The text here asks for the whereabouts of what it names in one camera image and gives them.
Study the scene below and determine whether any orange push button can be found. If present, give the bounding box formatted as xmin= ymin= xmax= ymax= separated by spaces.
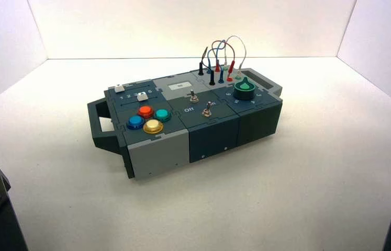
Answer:
xmin=137 ymin=105 xmax=154 ymax=119

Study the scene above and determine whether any teal push button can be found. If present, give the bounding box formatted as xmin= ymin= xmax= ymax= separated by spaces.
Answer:
xmin=154 ymin=108 xmax=172 ymax=122

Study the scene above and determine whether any black banana plug cable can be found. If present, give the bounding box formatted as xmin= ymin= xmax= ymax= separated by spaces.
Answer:
xmin=198 ymin=47 xmax=216 ymax=86

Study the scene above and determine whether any green rotary knob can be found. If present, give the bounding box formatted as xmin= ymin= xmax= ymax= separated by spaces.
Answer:
xmin=233 ymin=77 xmax=256 ymax=101

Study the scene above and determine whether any white green banana plug cable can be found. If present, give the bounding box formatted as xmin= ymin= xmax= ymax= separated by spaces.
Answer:
xmin=222 ymin=35 xmax=247 ymax=81

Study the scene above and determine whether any yellow push button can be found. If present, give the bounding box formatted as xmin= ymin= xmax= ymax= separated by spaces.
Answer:
xmin=142 ymin=119 xmax=164 ymax=135

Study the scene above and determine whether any blue banana plug cable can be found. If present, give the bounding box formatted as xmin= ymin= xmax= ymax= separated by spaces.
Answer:
xmin=206 ymin=40 xmax=226 ymax=84

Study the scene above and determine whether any blue push button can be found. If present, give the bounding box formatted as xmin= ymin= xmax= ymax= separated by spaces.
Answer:
xmin=126 ymin=116 xmax=145 ymax=131

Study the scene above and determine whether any red banana plug cable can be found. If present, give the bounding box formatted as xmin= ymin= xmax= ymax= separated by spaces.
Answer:
xmin=211 ymin=41 xmax=236 ymax=82

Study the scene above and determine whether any grey modular control box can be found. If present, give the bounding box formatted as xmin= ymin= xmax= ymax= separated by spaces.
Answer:
xmin=87 ymin=67 xmax=283 ymax=180

